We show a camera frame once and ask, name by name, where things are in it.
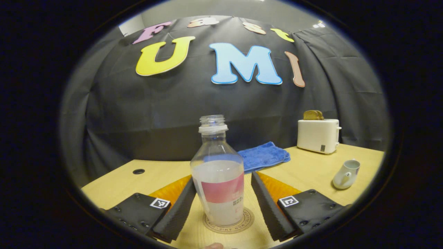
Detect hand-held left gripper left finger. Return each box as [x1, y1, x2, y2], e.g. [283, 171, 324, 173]
[101, 175, 197, 243]

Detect round beige coaster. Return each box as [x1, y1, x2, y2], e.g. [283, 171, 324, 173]
[203, 207, 255, 235]

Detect white blue-flowered teacup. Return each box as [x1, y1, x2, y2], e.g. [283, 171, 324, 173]
[332, 159, 361, 190]

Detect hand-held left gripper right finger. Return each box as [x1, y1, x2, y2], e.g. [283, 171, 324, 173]
[251, 170, 351, 242]

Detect clear plastic water bottle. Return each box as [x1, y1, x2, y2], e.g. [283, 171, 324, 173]
[190, 115, 245, 227]

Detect cream white toaster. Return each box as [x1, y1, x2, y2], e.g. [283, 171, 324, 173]
[297, 119, 342, 155]

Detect blue folded towel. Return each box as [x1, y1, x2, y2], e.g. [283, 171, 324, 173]
[237, 141, 291, 174]

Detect brown toast slices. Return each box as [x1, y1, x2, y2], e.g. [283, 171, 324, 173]
[304, 110, 325, 121]

